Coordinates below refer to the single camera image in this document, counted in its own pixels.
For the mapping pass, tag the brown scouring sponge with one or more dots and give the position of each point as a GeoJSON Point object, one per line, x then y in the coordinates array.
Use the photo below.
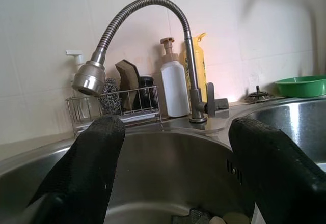
{"type": "Point", "coordinates": [128, 79]}

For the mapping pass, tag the grey mesh drain strainer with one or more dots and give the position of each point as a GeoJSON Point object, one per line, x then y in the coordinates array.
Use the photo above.
{"type": "Point", "coordinates": [198, 215]}

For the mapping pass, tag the yellow detergent bottle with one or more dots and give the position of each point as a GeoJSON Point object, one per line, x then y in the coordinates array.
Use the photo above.
{"type": "Point", "coordinates": [201, 63]}

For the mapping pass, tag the large beige round item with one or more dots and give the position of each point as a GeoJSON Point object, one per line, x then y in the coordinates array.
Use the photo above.
{"type": "Point", "coordinates": [237, 218]}

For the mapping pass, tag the steel wool scrubber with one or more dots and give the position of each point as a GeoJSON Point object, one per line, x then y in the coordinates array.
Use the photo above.
{"type": "Point", "coordinates": [110, 99]}

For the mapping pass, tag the dark grey sponge block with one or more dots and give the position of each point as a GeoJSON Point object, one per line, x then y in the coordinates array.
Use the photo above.
{"type": "Point", "coordinates": [222, 104]}

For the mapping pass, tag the steel flexible-neck faucet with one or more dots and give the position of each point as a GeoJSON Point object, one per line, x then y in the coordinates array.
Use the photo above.
{"type": "Point", "coordinates": [193, 86]}

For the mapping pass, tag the small beige round item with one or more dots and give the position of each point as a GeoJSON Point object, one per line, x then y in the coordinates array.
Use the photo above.
{"type": "Point", "coordinates": [217, 220]}

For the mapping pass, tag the white pump bottle beige top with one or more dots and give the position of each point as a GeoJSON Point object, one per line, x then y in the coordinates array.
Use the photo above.
{"type": "Point", "coordinates": [174, 89]}

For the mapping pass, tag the metal sink strainer plug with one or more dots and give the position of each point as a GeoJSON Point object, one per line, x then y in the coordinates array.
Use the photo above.
{"type": "Point", "coordinates": [258, 96]}

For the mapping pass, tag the clear pump soap bottle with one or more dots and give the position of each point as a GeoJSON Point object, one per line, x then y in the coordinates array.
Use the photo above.
{"type": "Point", "coordinates": [77, 59]}

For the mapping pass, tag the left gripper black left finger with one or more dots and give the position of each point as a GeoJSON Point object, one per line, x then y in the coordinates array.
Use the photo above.
{"type": "Point", "coordinates": [84, 173]}

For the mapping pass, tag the green plastic bowl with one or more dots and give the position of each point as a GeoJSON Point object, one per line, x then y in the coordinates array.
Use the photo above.
{"type": "Point", "coordinates": [300, 87]}

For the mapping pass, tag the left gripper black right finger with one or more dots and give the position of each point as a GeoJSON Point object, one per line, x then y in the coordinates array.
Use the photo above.
{"type": "Point", "coordinates": [275, 173]}

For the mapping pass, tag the stainless steel double sink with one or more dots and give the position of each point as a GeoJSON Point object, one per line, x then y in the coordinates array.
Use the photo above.
{"type": "Point", "coordinates": [165, 163]}

